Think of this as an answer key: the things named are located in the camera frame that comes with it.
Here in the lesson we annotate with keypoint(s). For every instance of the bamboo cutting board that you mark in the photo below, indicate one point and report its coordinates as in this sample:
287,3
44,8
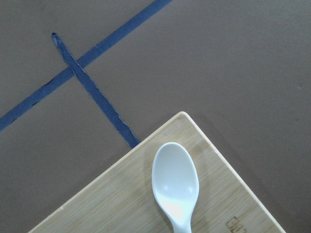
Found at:
121,199

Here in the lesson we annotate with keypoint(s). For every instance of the white plastic spoon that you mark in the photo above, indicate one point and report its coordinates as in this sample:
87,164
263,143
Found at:
175,185

